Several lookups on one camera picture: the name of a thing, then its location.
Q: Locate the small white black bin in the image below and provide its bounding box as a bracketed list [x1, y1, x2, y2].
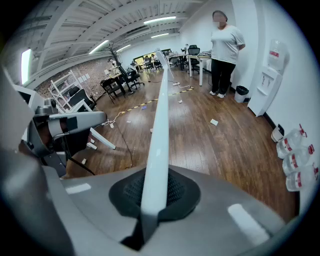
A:
[271, 123, 286, 143]

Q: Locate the white power strip coiled cable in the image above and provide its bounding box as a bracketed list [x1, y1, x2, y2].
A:
[101, 111, 126, 129]

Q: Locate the white broom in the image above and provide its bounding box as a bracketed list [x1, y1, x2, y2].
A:
[139, 50, 176, 242]

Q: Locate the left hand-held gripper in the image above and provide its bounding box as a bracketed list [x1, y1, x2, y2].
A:
[26, 98, 108, 178]

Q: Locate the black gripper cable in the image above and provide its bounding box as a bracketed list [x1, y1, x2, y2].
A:
[63, 132, 96, 176]

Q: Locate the white desk with crossbars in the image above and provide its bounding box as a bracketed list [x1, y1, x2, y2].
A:
[13, 83, 117, 151]

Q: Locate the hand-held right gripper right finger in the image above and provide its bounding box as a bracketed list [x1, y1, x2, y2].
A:
[142, 166, 287, 256]

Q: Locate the white metal shelf rack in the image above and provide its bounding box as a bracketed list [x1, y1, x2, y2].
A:
[48, 69, 85, 111]

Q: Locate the clear dispenser water jug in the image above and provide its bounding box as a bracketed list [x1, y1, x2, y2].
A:
[266, 38, 291, 71]

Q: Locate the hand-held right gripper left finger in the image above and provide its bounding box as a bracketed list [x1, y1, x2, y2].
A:
[61, 166, 147, 256]

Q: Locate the black coat rack tree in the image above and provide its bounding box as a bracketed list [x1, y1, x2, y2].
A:
[103, 42, 126, 76]

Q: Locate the white bin black liner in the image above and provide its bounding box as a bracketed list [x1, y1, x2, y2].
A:
[235, 85, 250, 104]

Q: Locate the white water dispenser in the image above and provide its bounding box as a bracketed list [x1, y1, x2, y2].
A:
[247, 65, 285, 118]

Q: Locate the white power strip straight cable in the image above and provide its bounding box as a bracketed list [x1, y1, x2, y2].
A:
[172, 81, 195, 91]

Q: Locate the black floor cable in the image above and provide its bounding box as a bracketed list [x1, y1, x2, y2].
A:
[114, 123, 137, 169]

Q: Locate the black office chair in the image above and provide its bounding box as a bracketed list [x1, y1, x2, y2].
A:
[187, 44, 201, 75]
[121, 66, 145, 95]
[68, 86, 97, 112]

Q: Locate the long yellow black cable cover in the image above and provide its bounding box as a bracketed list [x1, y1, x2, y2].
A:
[124, 86, 195, 112]

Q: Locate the black folding chair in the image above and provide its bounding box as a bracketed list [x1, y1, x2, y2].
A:
[100, 77, 126, 105]

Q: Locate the bright window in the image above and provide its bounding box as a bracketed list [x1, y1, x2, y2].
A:
[21, 48, 32, 85]

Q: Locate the white office desk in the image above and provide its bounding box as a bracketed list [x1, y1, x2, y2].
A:
[164, 52, 191, 72]

